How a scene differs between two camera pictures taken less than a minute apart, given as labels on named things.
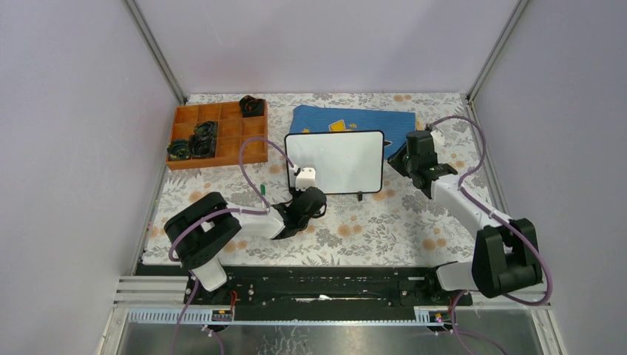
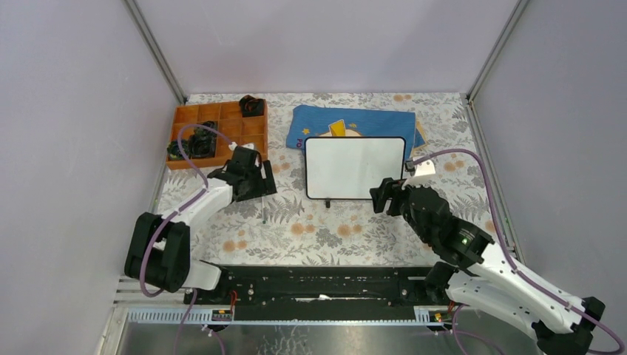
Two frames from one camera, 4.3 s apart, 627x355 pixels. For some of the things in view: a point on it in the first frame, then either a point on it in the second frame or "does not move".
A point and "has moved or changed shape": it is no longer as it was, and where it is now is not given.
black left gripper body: (295, 194) → (255, 185)
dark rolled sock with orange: (251, 106) does not move
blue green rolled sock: (179, 149) does not move
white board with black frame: (345, 162) has moved or changed shape
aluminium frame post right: (471, 103) does not move
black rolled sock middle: (201, 148) does not move
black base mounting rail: (319, 288) does not move
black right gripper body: (404, 163) → (404, 200)
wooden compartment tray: (233, 129) does not move
